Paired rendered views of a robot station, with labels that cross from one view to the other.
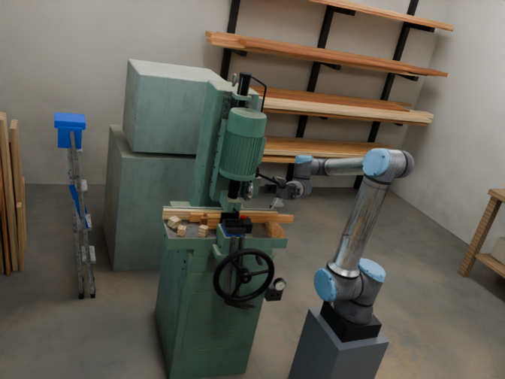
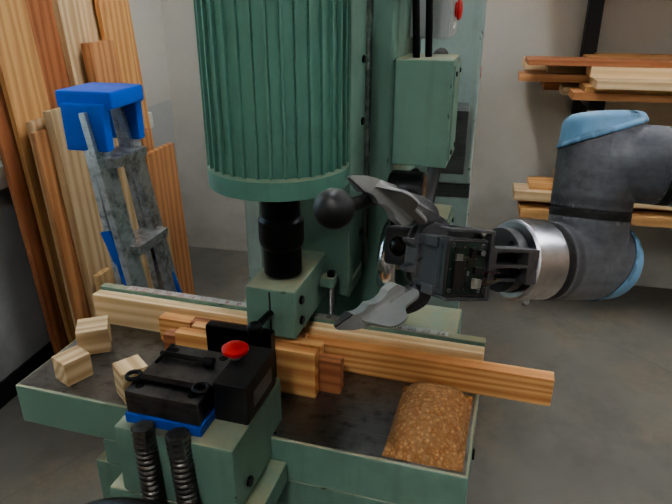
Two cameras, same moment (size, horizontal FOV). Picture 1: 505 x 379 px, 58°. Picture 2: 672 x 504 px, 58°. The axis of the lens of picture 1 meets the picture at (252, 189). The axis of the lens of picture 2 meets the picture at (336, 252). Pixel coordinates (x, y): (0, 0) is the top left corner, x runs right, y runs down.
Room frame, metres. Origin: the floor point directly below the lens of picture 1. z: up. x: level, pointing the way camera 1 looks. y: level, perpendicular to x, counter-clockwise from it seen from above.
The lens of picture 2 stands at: (1.51, -0.43, 1.38)
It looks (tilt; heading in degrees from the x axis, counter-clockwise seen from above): 23 degrees down; 40
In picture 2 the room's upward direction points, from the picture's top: straight up
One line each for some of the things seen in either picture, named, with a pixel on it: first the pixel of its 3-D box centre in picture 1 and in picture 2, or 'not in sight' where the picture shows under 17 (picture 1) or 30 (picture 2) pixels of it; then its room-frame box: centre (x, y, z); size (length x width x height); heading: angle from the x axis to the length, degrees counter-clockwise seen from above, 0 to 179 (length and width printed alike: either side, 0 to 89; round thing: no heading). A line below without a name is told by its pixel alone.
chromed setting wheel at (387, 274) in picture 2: (247, 189); (392, 256); (2.20, 0.03, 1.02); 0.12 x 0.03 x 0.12; 23
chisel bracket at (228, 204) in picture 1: (230, 203); (290, 295); (2.05, 0.10, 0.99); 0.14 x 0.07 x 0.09; 23
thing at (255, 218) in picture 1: (243, 218); (340, 354); (2.07, 0.01, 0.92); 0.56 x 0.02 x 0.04; 113
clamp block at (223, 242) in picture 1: (233, 238); (205, 431); (1.85, 0.04, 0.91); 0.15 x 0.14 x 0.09; 113
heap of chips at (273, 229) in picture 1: (274, 227); (431, 412); (2.04, -0.15, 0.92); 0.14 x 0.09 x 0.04; 23
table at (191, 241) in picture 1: (227, 237); (238, 417); (1.93, 0.07, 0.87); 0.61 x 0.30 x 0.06; 113
